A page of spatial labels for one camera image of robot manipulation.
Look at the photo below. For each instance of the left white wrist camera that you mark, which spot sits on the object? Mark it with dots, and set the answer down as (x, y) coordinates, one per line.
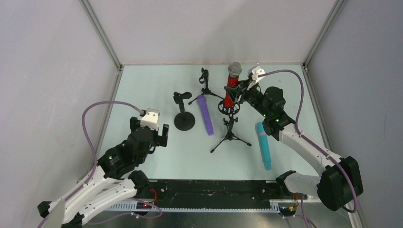
(150, 119)

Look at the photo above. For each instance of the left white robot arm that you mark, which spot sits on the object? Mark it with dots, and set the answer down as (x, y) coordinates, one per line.
(115, 177)

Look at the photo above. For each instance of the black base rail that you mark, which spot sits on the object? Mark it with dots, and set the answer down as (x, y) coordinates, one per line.
(211, 194)

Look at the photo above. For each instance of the black tripod clip stand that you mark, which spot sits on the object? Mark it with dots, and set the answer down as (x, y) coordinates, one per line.
(204, 79)

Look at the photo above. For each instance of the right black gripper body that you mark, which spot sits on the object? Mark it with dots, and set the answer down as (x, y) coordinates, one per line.
(242, 91)

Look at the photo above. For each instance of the purple microphone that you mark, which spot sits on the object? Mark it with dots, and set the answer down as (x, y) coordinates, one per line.
(205, 114)

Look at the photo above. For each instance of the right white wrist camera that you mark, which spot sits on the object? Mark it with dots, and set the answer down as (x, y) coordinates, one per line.
(256, 74)

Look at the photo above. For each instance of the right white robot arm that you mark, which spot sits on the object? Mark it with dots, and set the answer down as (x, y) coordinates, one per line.
(338, 179)

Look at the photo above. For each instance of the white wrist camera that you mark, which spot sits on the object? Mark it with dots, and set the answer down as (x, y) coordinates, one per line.
(150, 119)
(256, 74)

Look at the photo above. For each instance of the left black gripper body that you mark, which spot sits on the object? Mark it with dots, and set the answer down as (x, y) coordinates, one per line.
(162, 134)

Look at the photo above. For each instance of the teal microphone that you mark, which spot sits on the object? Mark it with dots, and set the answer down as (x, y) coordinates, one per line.
(264, 145)

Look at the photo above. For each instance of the black tripod shock-mount stand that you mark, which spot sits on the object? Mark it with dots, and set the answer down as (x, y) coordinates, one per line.
(230, 112)

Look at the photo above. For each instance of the round base mic stand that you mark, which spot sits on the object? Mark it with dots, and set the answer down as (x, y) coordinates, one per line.
(184, 120)

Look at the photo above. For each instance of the red glitter microphone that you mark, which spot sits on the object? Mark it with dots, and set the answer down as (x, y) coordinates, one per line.
(234, 71)

